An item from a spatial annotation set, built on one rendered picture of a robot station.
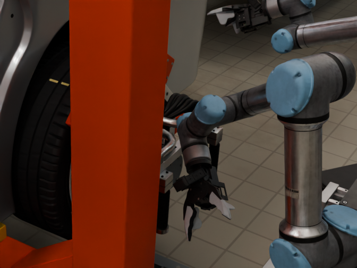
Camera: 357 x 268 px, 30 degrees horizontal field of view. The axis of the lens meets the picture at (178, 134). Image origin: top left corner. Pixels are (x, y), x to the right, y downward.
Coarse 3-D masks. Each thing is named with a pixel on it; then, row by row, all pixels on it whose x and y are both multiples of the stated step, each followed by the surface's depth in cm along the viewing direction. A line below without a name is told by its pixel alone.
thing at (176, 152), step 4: (176, 144) 204; (180, 144) 204; (176, 148) 202; (180, 148) 203; (172, 152) 200; (176, 152) 201; (180, 152) 203; (168, 156) 198; (172, 156) 199; (176, 156) 202; (164, 160) 196; (168, 160) 197; (172, 160) 200; (164, 164) 196; (168, 164) 198; (160, 168) 194; (164, 168) 196; (160, 172) 195
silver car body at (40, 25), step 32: (0, 0) 179; (32, 0) 185; (64, 0) 198; (192, 0) 274; (0, 32) 181; (32, 32) 189; (192, 32) 283; (0, 64) 184; (32, 64) 193; (192, 64) 293; (0, 96) 187; (0, 128) 188; (0, 160) 193; (0, 192) 197
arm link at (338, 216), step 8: (328, 208) 167; (336, 208) 168; (344, 208) 169; (352, 208) 170; (328, 216) 164; (336, 216) 164; (344, 216) 165; (352, 216) 166; (328, 224) 163; (336, 224) 162; (344, 224) 161; (352, 224) 162; (336, 232) 161; (344, 232) 162; (352, 232) 161; (344, 240) 162; (352, 240) 163; (344, 248) 161; (352, 248) 163; (344, 256) 162; (352, 256) 165; (336, 264) 163; (344, 264) 166; (352, 264) 167
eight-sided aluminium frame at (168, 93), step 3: (165, 84) 224; (165, 87) 225; (165, 90) 226; (168, 90) 228; (165, 93) 227; (168, 93) 229; (171, 93) 231; (165, 96) 227; (168, 96) 229; (165, 99) 228; (165, 102) 231; (165, 105) 235; (165, 129) 239; (168, 129) 239; (171, 129) 239; (174, 129) 242; (171, 132) 240; (174, 132) 243; (162, 138) 245; (162, 141) 246; (165, 141) 242; (162, 144) 244; (165, 144) 242
